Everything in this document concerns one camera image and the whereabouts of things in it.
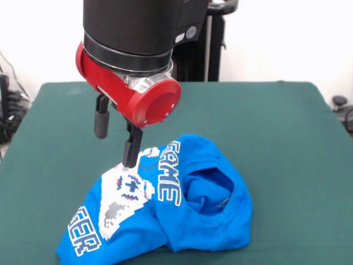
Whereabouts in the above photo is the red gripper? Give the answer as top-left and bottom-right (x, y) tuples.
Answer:
(76, 41), (183, 169)

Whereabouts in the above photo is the blue printed shirt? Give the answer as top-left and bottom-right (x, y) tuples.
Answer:
(56, 134), (253, 265)

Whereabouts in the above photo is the black box device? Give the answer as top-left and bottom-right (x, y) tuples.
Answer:
(0, 73), (10, 120)

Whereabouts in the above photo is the dark green table cloth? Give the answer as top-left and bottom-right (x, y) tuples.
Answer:
(0, 81), (353, 265)

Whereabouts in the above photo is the black office chair base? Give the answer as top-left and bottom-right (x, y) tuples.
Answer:
(331, 95), (353, 139)

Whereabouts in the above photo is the black cable tangle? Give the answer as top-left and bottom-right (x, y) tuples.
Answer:
(0, 51), (33, 145)

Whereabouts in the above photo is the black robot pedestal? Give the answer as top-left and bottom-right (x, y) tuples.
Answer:
(172, 0), (238, 82)

